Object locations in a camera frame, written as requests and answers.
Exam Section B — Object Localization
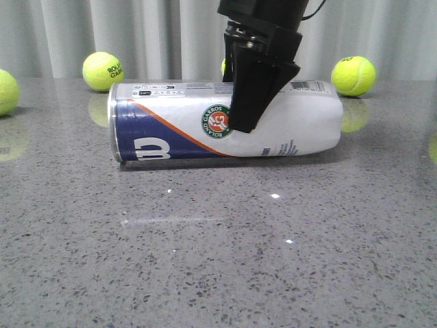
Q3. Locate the grey white curtain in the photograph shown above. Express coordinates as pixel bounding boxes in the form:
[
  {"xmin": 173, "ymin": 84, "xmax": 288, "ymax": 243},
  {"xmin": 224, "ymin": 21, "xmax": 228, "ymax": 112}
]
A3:
[{"xmin": 1, "ymin": 1, "xmax": 436, "ymax": 81}]

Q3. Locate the far left tennis ball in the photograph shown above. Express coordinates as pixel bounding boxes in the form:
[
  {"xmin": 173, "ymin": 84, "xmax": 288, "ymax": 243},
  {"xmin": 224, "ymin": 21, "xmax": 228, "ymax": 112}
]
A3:
[{"xmin": 0, "ymin": 70, "xmax": 20, "ymax": 116}]

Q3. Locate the right tennis ball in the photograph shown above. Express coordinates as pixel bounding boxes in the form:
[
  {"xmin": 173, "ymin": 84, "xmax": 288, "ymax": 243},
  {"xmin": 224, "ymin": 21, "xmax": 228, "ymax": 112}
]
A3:
[{"xmin": 331, "ymin": 56, "xmax": 376, "ymax": 96}]

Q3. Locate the black cable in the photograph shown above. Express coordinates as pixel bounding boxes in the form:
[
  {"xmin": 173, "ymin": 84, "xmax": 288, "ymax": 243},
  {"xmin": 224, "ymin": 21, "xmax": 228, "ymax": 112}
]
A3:
[{"xmin": 302, "ymin": 0, "xmax": 327, "ymax": 21}]

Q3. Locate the tennis ball with Roland Garros print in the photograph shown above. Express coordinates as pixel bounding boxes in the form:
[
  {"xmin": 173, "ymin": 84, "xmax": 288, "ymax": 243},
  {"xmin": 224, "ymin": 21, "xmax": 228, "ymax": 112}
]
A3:
[{"xmin": 83, "ymin": 51, "xmax": 124, "ymax": 92}]

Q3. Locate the white blue tennis ball can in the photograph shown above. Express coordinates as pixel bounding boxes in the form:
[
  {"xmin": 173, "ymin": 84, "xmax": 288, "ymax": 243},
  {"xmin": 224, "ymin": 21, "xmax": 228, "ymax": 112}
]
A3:
[{"xmin": 107, "ymin": 81, "xmax": 343, "ymax": 162}]

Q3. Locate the middle tennis ball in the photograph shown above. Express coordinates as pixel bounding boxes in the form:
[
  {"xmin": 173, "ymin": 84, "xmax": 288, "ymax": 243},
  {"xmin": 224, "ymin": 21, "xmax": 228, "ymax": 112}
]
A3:
[{"xmin": 221, "ymin": 59, "xmax": 226, "ymax": 77}]

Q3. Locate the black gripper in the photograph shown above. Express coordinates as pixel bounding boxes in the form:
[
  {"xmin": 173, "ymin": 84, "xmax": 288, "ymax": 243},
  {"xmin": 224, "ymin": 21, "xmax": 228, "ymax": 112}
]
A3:
[{"xmin": 217, "ymin": 1, "xmax": 308, "ymax": 133}]

